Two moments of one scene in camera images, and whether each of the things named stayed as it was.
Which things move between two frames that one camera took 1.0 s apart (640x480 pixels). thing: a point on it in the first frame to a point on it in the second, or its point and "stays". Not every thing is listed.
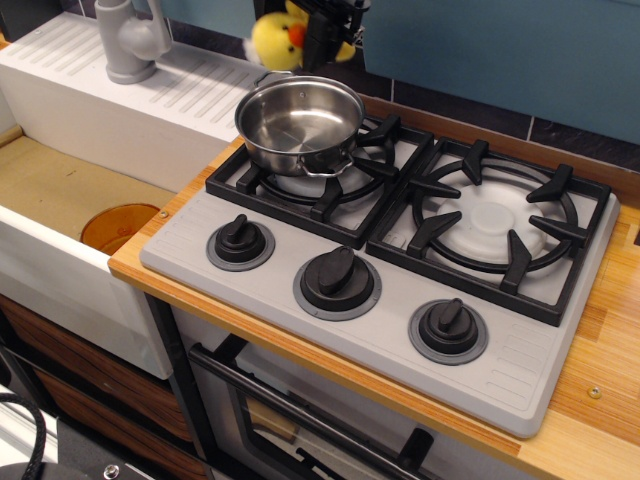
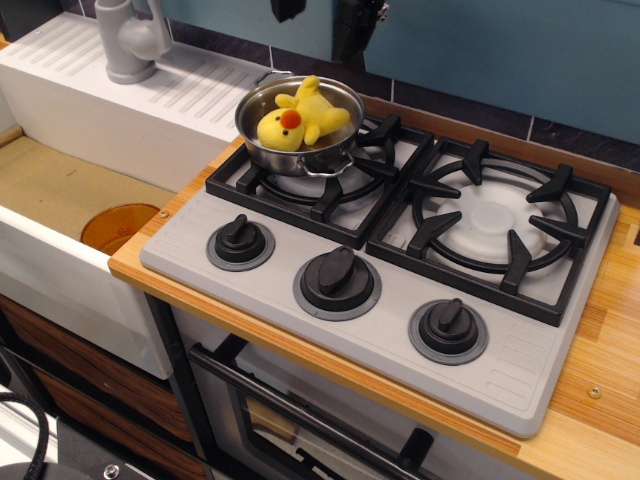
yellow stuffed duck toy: (277, 39) to (299, 120)
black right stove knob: (448, 331) stays
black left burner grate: (341, 206) stays
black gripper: (324, 34) to (353, 26)
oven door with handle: (262, 415) stays
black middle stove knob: (337, 286) stays
